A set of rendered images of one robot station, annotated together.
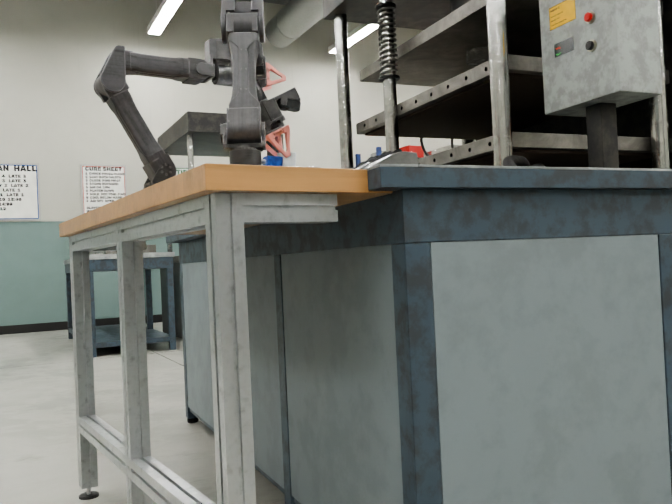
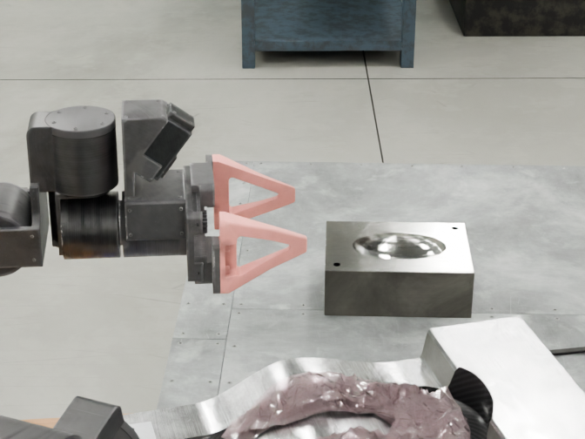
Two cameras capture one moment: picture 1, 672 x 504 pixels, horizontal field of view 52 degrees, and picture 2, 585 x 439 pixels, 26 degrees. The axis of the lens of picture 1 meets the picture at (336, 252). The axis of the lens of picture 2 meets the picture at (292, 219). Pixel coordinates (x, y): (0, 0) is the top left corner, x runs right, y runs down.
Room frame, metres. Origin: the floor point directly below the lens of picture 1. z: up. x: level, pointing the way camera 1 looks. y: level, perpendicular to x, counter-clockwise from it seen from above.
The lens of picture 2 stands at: (1.18, -0.27, 1.69)
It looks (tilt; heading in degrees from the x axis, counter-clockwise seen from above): 27 degrees down; 26
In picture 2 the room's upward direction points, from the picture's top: straight up
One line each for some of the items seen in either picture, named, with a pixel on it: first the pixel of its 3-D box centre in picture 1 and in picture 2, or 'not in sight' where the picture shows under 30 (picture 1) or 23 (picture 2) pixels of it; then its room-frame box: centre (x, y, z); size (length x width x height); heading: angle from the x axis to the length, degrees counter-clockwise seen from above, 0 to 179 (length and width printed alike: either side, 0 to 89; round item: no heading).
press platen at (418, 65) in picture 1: (492, 46); not in sight; (2.84, -0.69, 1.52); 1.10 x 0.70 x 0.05; 24
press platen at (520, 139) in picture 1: (496, 166); not in sight; (2.83, -0.68, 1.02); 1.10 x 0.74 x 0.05; 24
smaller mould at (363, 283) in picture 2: not in sight; (396, 267); (2.64, 0.27, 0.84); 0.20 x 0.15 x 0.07; 114
